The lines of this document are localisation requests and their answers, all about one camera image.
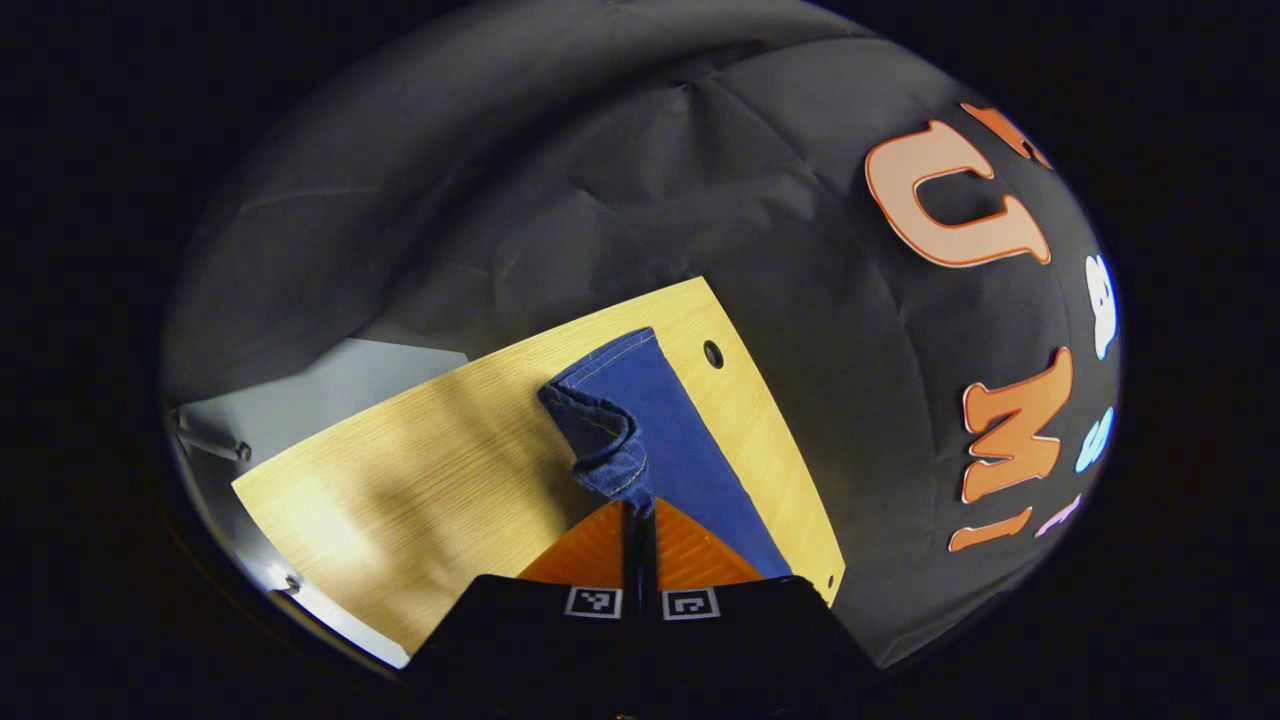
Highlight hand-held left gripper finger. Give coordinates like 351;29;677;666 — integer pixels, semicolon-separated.
640;498;881;717
405;500;641;717

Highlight black backdrop cloth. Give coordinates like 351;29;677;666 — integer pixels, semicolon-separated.
160;0;1123;671

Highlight blue jeans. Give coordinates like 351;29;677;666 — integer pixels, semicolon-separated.
537;327;793;581

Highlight grey metal table leg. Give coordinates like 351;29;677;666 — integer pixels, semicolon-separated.
170;405;253;463

